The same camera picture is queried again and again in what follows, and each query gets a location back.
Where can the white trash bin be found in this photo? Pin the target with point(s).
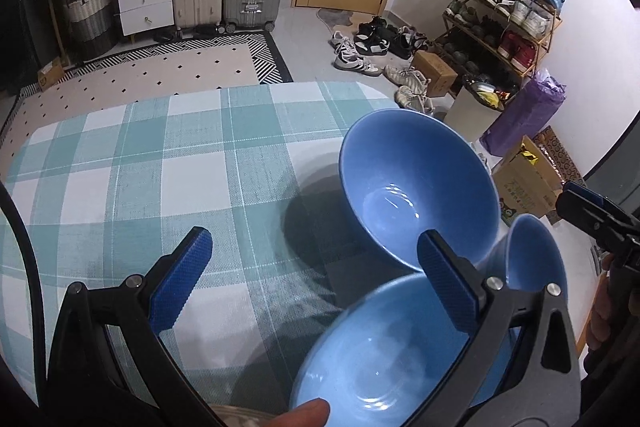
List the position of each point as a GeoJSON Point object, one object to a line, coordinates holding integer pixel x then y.
{"type": "Point", "coordinates": [465, 117]}

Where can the woven laundry basket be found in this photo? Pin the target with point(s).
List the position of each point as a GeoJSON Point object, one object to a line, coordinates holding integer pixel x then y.
{"type": "Point", "coordinates": [90, 17]}

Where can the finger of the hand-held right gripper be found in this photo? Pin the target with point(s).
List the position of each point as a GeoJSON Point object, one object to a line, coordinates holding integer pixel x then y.
{"type": "Point", "coordinates": [585, 219]}
{"type": "Point", "coordinates": [580, 192]}

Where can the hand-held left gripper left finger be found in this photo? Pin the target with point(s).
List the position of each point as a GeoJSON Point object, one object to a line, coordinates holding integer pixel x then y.
{"type": "Point", "coordinates": [180, 277]}

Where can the brown cardboard box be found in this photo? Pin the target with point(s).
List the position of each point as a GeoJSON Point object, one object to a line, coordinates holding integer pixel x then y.
{"type": "Point", "coordinates": [432, 72]}

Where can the black white patterned rug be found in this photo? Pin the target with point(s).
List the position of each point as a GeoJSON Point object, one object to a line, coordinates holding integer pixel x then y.
{"type": "Point", "coordinates": [150, 77]}

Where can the blue bowl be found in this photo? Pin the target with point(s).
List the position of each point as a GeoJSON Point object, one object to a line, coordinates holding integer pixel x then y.
{"type": "Point", "coordinates": [380, 367]}
{"type": "Point", "coordinates": [415, 177]}
{"type": "Point", "coordinates": [537, 252]}

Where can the purple rolled mat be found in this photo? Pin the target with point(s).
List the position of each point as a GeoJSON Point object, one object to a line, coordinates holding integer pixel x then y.
{"type": "Point", "coordinates": [525, 112]}

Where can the grey doormat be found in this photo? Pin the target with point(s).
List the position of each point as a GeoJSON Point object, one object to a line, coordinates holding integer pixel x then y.
{"type": "Point", "coordinates": [337, 18]}

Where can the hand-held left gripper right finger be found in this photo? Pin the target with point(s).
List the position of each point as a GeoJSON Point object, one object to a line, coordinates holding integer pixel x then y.
{"type": "Point", "coordinates": [445, 282]}

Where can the teal checked tablecloth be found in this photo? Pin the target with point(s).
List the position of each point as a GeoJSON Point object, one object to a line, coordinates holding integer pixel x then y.
{"type": "Point", "coordinates": [165, 187]}

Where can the small printed cardboard box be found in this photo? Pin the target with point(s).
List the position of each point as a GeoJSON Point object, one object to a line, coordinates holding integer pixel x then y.
{"type": "Point", "coordinates": [51, 74]}

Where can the person's right hand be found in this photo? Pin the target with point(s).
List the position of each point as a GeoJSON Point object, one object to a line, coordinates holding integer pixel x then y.
{"type": "Point", "coordinates": [599, 312]}

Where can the rows of assorted shoes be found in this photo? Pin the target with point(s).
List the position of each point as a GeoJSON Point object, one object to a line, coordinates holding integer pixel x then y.
{"type": "Point", "coordinates": [520, 14]}

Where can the wooden shoe rack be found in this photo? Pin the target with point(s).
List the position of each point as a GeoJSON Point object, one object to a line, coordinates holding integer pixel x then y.
{"type": "Point", "coordinates": [549, 39]}

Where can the cat print cardboard box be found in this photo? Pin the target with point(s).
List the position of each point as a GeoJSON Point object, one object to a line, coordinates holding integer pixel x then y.
{"type": "Point", "coordinates": [525, 187]}

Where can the person's left hand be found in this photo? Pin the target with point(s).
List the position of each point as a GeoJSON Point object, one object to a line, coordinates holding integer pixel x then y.
{"type": "Point", "coordinates": [310, 414]}

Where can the scattered sneakers group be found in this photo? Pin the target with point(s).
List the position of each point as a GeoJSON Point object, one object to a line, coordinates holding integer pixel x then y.
{"type": "Point", "coordinates": [380, 44]}

